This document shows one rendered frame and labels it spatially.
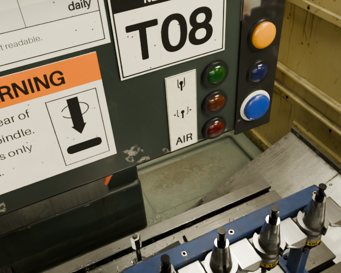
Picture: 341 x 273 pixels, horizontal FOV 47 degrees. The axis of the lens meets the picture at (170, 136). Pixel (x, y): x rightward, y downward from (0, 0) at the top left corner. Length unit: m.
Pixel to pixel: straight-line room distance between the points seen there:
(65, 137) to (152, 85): 0.09
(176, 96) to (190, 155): 1.56
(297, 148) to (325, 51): 0.41
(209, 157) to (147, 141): 1.53
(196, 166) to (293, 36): 0.74
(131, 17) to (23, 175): 0.16
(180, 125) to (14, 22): 0.18
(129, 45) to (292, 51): 1.25
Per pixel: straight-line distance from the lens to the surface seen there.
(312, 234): 0.86
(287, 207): 0.88
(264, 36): 0.37
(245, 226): 0.83
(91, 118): 0.33
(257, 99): 0.40
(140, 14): 0.31
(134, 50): 0.32
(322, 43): 1.41
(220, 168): 1.85
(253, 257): 0.81
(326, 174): 1.53
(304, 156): 1.58
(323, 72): 1.43
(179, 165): 1.86
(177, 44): 0.33
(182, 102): 0.36
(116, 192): 1.39
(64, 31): 0.29
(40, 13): 0.29
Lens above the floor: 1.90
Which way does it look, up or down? 41 degrees down
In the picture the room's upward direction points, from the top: 4 degrees counter-clockwise
